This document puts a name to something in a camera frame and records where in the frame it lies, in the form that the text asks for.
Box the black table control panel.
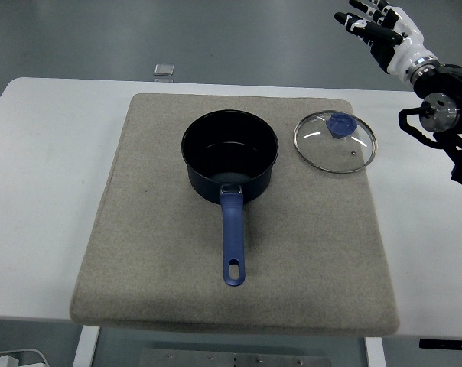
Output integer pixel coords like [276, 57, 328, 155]
[418, 339, 462, 349]

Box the white table leg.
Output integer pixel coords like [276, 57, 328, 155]
[363, 336, 387, 367]
[72, 325, 101, 367]

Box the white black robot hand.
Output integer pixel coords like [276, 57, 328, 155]
[333, 0, 434, 77]

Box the glass lid with blue knob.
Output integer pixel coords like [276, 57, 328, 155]
[293, 109, 379, 174]

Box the beige fabric mat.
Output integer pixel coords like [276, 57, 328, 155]
[69, 93, 401, 337]

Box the small silver floor plate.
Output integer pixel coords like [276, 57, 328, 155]
[153, 63, 175, 83]

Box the white cable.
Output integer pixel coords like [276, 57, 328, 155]
[0, 346, 50, 367]

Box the dark saucepan with blue handle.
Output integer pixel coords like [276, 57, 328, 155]
[181, 109, 280, 287]

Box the grey metal plate with screws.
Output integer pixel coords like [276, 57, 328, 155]
[140, 348, 331, 367]

